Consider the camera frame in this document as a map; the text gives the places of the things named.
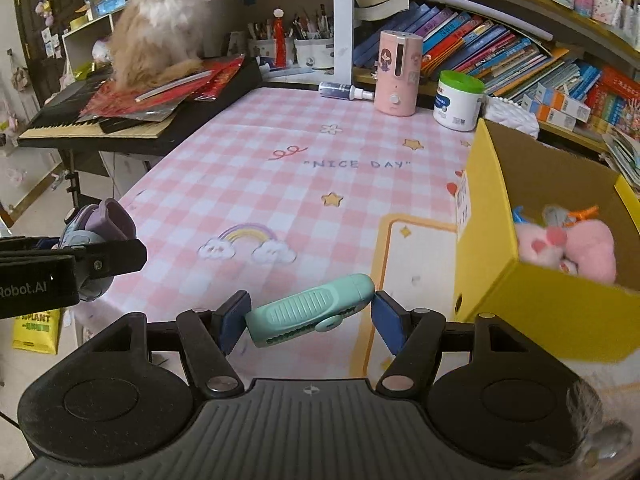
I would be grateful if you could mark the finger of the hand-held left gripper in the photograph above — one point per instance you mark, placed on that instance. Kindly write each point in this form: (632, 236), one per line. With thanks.
(25, 244)
(115, 257)

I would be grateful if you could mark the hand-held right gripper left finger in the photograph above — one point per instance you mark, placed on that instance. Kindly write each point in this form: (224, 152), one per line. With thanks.
(232, 320)

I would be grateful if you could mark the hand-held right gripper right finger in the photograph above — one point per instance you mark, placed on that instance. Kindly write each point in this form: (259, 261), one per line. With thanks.
(390, 320)

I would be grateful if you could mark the purple blue plastic toy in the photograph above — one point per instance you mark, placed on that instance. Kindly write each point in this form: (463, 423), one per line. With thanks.
(107, 220)

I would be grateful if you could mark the yellow cardboard box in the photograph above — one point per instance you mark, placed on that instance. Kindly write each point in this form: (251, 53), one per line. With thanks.
(550, 320)

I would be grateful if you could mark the pink bunny plush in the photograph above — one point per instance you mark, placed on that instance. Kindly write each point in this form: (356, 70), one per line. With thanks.
(540, 252)

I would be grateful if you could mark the small grey orange toy figure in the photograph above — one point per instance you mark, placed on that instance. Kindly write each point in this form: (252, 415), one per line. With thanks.
(557, 214)

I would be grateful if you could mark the pink pig plush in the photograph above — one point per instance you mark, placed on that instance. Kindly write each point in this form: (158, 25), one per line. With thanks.
(595, 252)

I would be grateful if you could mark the yellow packaging bag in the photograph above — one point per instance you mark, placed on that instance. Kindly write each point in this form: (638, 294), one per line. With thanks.
(35, 332)

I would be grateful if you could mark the pink checkered tablecloth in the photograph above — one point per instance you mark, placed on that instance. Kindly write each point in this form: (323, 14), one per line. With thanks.
(280, 170)

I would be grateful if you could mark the red paper stack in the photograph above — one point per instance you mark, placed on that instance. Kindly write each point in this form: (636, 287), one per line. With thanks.
(150, 100)

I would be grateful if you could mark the black keyboard piano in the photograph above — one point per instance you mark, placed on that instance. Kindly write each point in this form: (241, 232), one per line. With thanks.
(210, 105)

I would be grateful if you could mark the white cube shelf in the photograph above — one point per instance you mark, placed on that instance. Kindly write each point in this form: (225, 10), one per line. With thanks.
(87, 45)

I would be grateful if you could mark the white jar green lid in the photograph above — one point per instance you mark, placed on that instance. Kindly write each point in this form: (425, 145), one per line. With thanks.
(457, 107)

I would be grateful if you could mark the white bumpy foam sheet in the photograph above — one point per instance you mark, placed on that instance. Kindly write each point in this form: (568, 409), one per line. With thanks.
(510, 116)

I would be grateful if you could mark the pink humidifier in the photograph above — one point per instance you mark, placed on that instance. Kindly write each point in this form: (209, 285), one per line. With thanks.
(397, 80)

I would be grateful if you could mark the orange fluffy cat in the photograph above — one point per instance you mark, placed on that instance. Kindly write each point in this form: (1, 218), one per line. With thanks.
(160, 20)

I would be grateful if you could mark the orange white carton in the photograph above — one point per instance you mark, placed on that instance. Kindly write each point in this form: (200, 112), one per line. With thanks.
(562, 101)
(547, 114)

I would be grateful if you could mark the red hanging ornament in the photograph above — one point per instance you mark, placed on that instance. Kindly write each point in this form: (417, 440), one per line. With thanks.
(281, 42)

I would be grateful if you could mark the white pen holder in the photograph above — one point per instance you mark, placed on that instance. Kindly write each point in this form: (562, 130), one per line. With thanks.
(314, 52)

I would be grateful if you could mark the stack of paper booklets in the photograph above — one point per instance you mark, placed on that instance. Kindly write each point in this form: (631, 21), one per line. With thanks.
(625, 157)

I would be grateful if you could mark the row of colorful books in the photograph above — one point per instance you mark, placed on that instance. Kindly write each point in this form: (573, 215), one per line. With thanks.
(480, 45)

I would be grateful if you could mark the red boxed book set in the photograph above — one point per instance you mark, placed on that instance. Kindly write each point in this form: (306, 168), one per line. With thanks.
(617, 97)

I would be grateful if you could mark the white lamp bar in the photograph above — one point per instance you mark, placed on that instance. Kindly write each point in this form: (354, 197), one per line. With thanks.
(490, 12)

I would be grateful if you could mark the white shelf post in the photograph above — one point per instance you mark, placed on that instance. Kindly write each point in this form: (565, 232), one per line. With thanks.
(343, 20)

